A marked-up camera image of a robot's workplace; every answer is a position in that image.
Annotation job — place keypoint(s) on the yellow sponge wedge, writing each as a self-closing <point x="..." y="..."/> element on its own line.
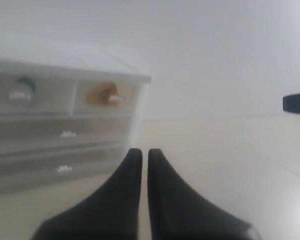
<point x="104" y="94"/>

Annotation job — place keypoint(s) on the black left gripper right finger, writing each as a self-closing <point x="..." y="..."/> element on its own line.
<point x="177" y="211"/>

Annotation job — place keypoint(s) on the clear bottom wide drawer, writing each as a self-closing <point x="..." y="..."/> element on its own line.
<point x="51" y="169"/>

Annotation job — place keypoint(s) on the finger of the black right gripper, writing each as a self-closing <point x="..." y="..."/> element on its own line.
<point x="291" y="103"/>

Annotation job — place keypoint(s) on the clear wide drawer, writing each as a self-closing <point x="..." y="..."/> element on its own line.
<point x="19" y="136"/>
<point x="51" y="169"/>

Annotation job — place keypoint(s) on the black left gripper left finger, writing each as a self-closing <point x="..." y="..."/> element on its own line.
<point x="111" y="212"/>

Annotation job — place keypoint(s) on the white plastic drawer cabinet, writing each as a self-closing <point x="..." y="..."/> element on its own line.
<point x="68" y="63"/>

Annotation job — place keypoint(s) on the white bottle teal label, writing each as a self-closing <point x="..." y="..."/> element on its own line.
<point x="22" y="92"/>

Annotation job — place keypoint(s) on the clear middle wide drawer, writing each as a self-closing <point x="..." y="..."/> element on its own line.
<point x="19" y="136"/>

